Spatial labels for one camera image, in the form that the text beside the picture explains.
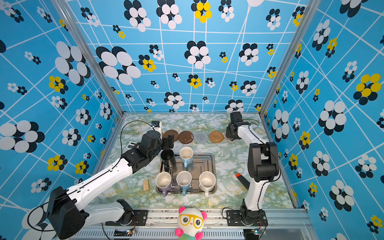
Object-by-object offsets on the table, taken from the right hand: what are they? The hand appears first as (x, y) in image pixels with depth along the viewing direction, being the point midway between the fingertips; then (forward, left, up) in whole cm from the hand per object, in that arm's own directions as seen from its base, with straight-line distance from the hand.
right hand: (233, 133), depth 99 cm
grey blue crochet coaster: (+1, +22, -6) cm, 23 cm away
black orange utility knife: (-29, -3, -7) cm, 30 cm away
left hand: (-13, +39, +16) cm, 45 cm away
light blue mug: (-14, +31, -4) cm, 34 cm away
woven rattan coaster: (+2, +11, -6) cm, 13 cm away
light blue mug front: (-29, +32, -5) cm, 43 cm away
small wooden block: (-32, +53, -5) cm, 62 cm away
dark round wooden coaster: (+6, +44, -6) cm, 45 cm away
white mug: (-30, +19, -6) cm, 36 cm away
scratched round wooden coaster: (+1, +33, -5) cm, 33 cm away
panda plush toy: (-51, +27, 0) cm, 57 cm away
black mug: (-15, +43, -2) cm, 45 cm away
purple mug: (-30, +44, -5) cm, 53 cm away
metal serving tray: (-18, +22, -8) cm, 29 cm away
